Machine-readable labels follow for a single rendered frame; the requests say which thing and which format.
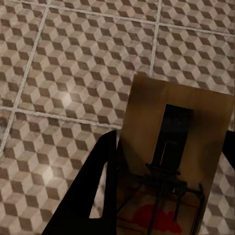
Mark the mousetrap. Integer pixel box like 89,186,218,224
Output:
117,75,235,235

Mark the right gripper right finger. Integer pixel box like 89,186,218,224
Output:
222,130,235,170

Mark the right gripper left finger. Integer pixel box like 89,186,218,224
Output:
42,131,117,235

